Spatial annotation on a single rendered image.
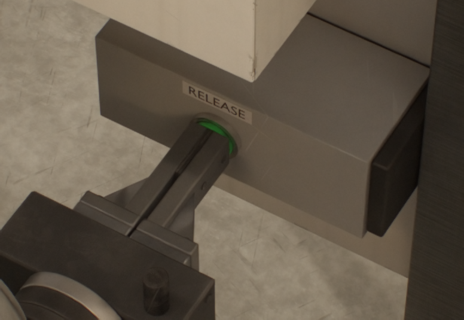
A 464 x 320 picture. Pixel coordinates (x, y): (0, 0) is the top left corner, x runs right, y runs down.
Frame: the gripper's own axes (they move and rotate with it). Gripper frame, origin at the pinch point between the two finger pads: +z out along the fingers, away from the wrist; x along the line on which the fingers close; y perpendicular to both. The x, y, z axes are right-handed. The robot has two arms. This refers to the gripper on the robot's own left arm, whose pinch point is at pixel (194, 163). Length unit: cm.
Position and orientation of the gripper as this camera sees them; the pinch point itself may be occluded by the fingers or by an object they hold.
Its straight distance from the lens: 148.1
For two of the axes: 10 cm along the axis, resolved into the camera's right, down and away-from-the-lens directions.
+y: 0.0, -6.1, -7.9
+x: -8.6, -4.0, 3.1
